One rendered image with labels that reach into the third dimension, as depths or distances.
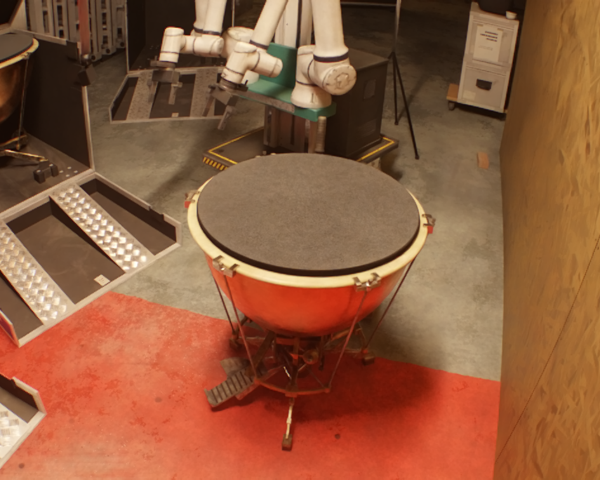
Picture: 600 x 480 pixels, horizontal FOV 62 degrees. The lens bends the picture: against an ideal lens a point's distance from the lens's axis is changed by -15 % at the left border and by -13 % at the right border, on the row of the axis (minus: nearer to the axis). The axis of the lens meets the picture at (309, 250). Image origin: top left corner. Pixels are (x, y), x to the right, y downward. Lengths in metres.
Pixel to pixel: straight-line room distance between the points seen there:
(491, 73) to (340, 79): 2.52
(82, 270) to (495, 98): 3.49
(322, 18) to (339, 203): 0.92
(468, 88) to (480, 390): 3.03
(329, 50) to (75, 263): 1.58
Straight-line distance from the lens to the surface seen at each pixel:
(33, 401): 2.22
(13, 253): 2.92
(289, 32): 2.93
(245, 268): 1.48
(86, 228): 3.00
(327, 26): 2.36
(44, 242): 3.10
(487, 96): 4.84
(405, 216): 1.70
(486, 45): 4.72
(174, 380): 2.26
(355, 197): 1.76
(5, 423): 2.24
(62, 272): 2.86
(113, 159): 3.90
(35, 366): 2.44
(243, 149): 3.13
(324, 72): 2.42
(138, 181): 3.57
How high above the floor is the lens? 1.68
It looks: 35 degrees down
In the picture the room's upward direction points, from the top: 4 degrees clockwise
